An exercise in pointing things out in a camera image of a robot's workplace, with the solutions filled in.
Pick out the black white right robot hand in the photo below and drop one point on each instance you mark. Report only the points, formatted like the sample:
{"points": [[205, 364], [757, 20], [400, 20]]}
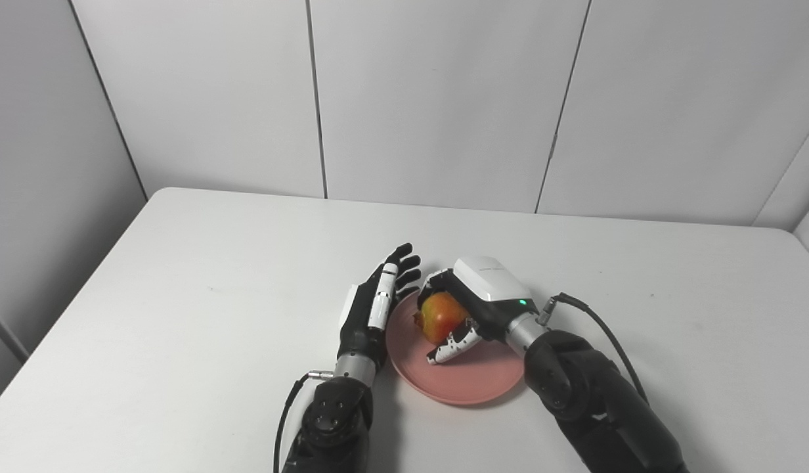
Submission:
{"points": [[493, 292]]}

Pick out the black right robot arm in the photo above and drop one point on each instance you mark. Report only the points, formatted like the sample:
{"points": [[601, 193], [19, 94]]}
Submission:
{"points": [[595, 401]]}

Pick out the red yellow pomegranate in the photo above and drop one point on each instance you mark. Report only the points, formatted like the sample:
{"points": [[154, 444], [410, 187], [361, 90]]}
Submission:
{"points": [[440, 314]]}

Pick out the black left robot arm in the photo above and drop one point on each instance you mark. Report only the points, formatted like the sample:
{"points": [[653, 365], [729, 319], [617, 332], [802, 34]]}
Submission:
{"points": [[332, 420]]}

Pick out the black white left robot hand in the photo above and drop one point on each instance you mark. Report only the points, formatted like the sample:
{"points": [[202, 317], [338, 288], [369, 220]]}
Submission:
{"points": [[365, 328]]}

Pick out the pink round plate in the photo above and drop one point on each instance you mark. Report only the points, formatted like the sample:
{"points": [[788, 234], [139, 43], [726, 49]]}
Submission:
{"points": [[470, 378]]}

